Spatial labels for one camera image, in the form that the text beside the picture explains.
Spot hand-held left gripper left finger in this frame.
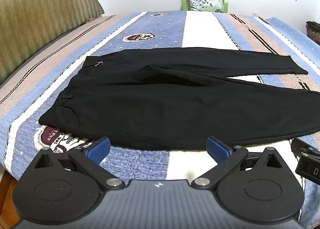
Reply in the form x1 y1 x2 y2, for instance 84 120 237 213
34 136 126 191

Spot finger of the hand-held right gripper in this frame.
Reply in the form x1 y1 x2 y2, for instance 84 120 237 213
291 138 320 161

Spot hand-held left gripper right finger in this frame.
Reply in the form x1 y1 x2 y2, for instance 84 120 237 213
191 136 286 190

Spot black pants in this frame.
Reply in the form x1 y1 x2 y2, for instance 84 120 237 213
39 47 320 151

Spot dark brown bag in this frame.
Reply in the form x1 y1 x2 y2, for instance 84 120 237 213
306 21 320 44

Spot striped blue printed blanket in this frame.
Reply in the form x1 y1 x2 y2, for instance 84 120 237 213
0 10 320 222

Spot green padded headboard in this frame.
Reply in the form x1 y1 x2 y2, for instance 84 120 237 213
0 0 105 85

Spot green plastic chair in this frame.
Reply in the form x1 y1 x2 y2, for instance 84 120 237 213
181 0 229 14

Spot wooden bed frame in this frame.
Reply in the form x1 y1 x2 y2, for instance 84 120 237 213
0 169 17 221

